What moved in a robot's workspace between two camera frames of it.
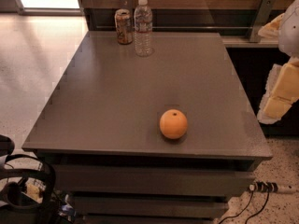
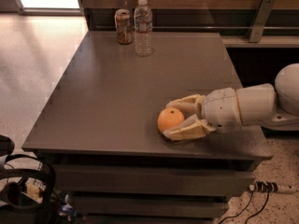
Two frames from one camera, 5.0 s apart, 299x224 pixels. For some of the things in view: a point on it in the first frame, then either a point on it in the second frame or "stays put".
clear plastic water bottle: x=143 y=20 stays put
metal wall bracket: x=263 y=15 stays put
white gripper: x=290 y=32 to x=220 y=108
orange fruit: x=173 y=124 stays put
